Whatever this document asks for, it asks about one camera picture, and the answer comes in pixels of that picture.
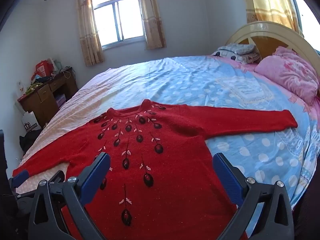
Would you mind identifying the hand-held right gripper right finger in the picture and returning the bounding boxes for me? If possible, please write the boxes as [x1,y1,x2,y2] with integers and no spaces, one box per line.
[212,152,302,240]

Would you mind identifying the cream wooden bed headboard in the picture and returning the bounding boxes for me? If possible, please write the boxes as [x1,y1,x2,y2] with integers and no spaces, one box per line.
[225,21,320,85]

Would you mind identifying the blue polka-dot bed sheet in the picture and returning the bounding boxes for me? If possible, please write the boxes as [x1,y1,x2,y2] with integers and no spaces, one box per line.
[12,55,320,240]

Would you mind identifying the beige patterned curtain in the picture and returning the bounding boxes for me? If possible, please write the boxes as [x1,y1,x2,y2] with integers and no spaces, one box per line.
[76,0,105,67]
[139,0,167,50]

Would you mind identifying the yellow curtain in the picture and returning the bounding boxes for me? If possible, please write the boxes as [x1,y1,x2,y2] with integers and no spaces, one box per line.
[239,0,304,37]

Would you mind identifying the white paper bag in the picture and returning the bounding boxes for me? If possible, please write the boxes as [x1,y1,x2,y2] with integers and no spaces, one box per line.
[21,111,42,132]

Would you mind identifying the black bag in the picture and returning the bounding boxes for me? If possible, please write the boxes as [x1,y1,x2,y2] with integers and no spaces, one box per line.
[19,129,40,153]

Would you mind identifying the red embroidered sweater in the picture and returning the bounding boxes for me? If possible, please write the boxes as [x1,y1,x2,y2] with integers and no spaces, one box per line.
[12,99,298,240]

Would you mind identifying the brown wooden desk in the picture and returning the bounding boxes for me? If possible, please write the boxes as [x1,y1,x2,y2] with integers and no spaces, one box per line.
[17,67,79,128]

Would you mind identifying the red gift bag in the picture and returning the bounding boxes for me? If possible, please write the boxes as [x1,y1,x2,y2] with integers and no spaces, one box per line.
[35,60,54,77]

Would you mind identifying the bright side window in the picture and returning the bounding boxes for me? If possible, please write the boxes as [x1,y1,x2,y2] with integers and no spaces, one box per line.
[285,0,320,53]

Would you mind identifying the pink floral pillow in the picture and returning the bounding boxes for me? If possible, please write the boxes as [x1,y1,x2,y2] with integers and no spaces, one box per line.
[254,46,319,105]

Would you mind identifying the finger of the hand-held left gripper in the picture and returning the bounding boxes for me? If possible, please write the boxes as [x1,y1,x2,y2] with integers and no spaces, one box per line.
[10,169,30,189]
[46,170,66,188]

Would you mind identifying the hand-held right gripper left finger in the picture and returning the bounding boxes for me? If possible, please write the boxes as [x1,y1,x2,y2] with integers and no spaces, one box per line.
[28,152,112,240]

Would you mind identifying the window with white frame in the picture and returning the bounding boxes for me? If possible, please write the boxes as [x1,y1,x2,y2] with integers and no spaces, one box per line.
[92,0,146,50]

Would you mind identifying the grey folded blanket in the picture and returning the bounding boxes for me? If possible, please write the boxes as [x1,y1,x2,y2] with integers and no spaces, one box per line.
[217,43,257,55]

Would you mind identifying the white printed card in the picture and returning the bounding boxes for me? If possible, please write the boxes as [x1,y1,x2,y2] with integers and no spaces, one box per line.
[16,80,27,97]

